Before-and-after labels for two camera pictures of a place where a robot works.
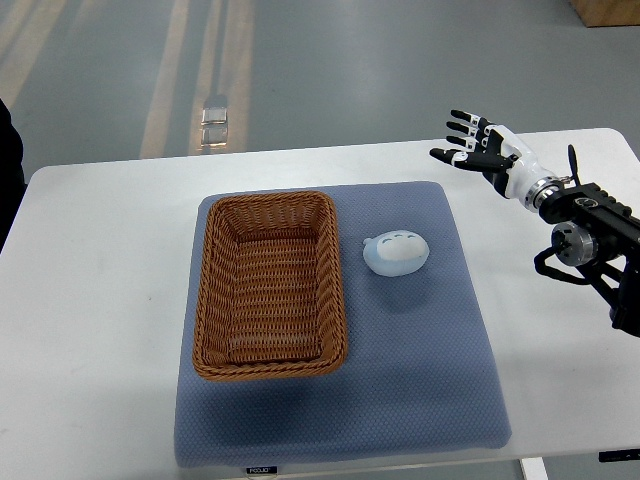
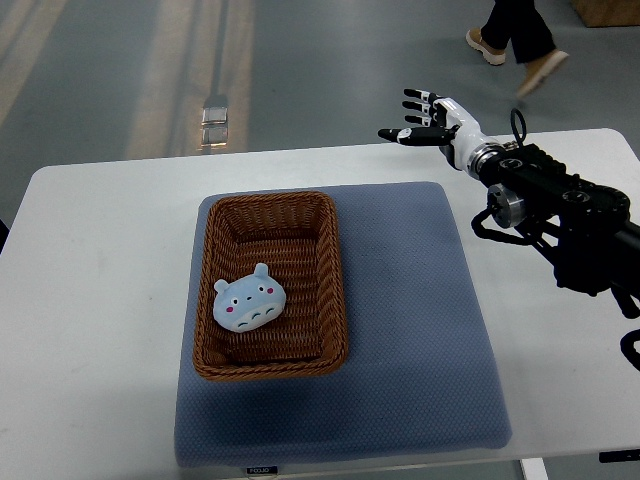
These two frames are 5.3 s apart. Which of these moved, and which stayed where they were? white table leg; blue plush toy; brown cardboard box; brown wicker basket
Moved: blue plush toy
Stayed: brown wicker basket; brown cardboard box; white table leg
